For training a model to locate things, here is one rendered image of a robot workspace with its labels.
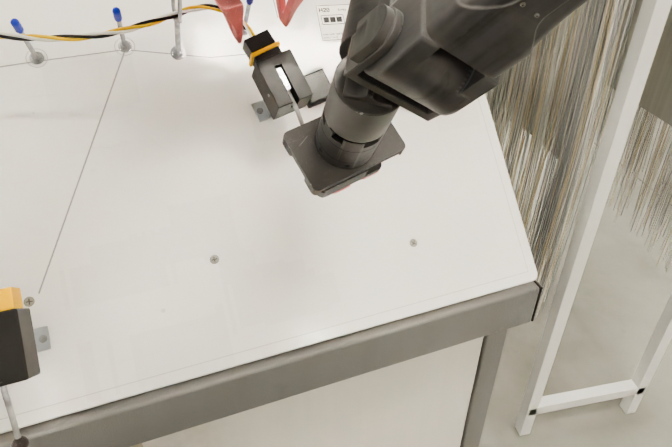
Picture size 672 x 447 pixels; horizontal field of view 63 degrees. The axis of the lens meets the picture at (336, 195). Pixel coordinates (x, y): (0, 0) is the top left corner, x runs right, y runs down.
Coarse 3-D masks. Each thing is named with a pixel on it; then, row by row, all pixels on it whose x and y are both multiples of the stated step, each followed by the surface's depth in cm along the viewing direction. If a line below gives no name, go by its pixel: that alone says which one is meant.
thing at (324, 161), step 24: (312, 120) 52; (288, 144) 51; (312, 144) 51; (336, 144) 47; (360, 144) 46; (384, 144) 52; (312, 168) 50; (336, 168) 51; (360, 168) 51; (312, 192) 51
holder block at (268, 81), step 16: (256, 64) 59; (272, 64) 59; (288, 64) 59; (256, 80) 61; (272, 80) 59; (288, 80) 60; (304, 80) 59; (272, 96) 58; (288, 96) 59; (304, 96) 59; (272, 112) 61; (288, 112) 62
